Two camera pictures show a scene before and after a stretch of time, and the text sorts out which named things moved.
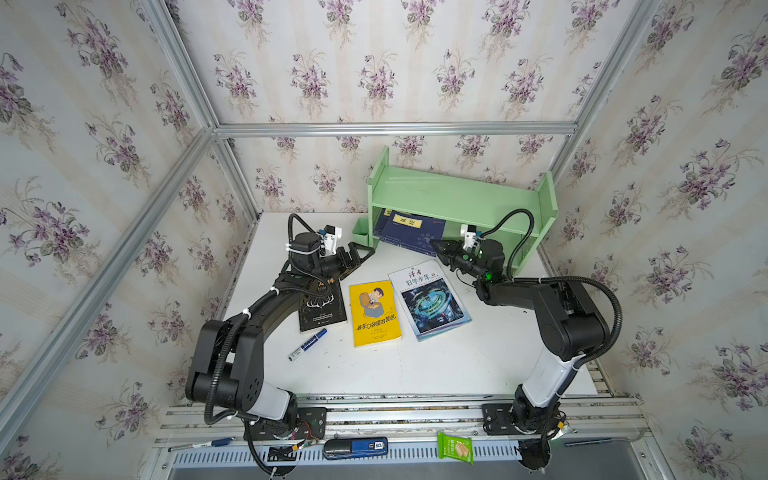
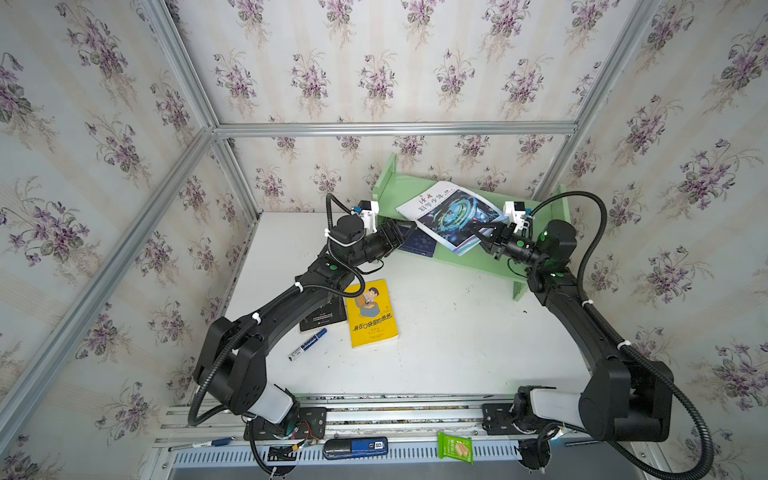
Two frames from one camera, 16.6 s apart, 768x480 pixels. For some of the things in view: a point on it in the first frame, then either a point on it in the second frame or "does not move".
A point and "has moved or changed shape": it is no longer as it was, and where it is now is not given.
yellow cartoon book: (374, 314) does not move
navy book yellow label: (413, 232) has moved or changed shape
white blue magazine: (431, 304) -> (448, 210)
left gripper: (346, 258) -> (395, 231)
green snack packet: (455, 447) does not move
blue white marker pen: (305, 345) does not move
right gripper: (454, 256) -> (498, 240)
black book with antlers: (322, 311) does not move
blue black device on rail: (349, 447) does not move
